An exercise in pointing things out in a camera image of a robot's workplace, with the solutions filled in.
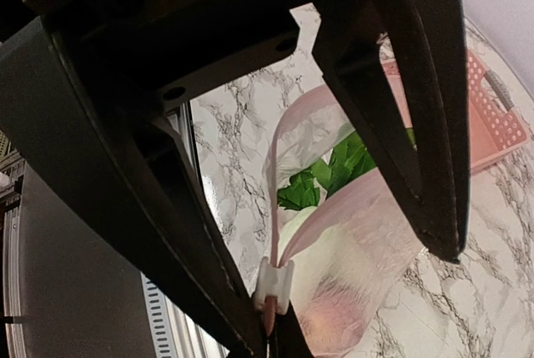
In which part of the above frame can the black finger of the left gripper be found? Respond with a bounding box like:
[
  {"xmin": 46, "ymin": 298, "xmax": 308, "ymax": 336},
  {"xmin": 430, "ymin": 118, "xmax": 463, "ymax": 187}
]
[
  {"xmin": 313, "ymin": 0, "xmax": 470, "ymax": 263},
  {"xmin": 1, "ymin": 28, "xmax": 266, "ymax": 357}
]

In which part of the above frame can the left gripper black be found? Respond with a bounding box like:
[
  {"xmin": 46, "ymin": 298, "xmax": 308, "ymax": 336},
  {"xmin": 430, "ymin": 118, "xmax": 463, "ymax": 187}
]
[{"xmin": 1, "ymin": 0, "xmax": 315, "ymax": 133}]

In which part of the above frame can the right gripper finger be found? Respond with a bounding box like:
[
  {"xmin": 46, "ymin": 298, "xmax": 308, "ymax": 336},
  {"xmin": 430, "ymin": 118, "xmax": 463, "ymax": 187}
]
[{"xmin": 268, "ymin": 304, "xmax": 314, "ymax": 358}]

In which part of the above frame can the white bag zipper slider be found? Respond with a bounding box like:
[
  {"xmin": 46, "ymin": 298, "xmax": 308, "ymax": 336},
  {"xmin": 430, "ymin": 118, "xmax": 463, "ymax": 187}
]
[{"xmin": 252, "ymin": 257, "xmax": 295, "ymax": 315}]

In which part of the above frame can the clear zip top bag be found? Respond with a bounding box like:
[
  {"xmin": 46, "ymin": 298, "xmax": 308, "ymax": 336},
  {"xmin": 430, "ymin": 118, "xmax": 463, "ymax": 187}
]
[{"xmin": 253, "ymin": 85, "xmax": 422, "ymax": 357}]

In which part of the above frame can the white cabbage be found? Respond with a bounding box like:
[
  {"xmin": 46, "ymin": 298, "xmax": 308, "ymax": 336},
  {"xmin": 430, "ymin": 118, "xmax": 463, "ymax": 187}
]
[{"xmin": 265, "ymin": 132, "xmax": 399, "ymax": 240}]

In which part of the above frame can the pink plastic basket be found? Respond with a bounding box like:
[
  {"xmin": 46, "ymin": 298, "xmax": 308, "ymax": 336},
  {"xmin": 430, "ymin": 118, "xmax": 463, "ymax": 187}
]
[{"xmin": 379, "ymin": 47, "xmax": 533, "ymax": 175}]

